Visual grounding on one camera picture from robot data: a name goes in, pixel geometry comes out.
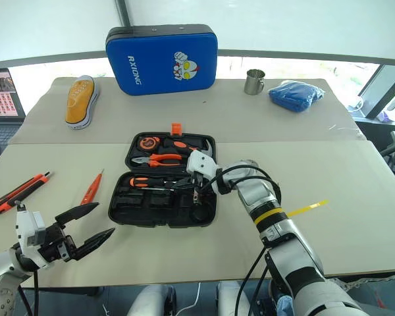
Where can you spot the orange test pen screwdriver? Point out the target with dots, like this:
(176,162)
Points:
(91,189)

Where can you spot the dark slanted panel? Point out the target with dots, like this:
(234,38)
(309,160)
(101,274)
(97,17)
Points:
(378,92)

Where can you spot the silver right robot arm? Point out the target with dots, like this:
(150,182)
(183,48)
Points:
(283,230)

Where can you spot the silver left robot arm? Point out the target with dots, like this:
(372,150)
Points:
(0,263)

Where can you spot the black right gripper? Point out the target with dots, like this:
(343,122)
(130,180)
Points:
(201,189)

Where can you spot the yellow tape strip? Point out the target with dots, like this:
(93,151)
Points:
(316,204)

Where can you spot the blue RXIDNG carry case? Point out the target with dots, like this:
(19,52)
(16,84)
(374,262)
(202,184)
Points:
(158,66)

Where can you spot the orange black screwdriver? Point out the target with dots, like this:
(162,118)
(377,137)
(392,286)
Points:
(138,181)

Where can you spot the black plastic tool case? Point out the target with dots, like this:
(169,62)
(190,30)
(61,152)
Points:
(158,214)

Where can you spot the open laptop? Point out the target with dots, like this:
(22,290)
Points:
(0,98)

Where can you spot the silver rounded shape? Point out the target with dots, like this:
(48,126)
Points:
(232,301)
(151,301)

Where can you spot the blue cloth in plastic bag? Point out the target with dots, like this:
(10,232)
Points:
(293,97)

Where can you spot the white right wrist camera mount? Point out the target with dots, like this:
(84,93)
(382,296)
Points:
(200,163)

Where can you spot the orange black utility knife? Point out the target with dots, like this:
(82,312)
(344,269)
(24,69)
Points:
(16,194)

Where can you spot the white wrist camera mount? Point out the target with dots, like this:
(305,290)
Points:
(200,163)
(24,230)

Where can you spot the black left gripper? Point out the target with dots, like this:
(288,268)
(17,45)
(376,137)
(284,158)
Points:
(57,245)

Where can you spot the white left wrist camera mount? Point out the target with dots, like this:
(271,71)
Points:
(24,230)

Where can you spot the steel mug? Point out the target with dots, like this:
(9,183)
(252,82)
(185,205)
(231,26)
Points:
(251,84)

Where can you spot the orange black tape measure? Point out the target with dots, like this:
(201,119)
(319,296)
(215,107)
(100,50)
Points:
(148,143)

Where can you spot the blue fabric piece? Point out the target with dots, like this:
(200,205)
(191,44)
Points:
(284,304)

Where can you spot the yellow white sneaker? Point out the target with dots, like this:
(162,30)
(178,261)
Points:
(80,105)

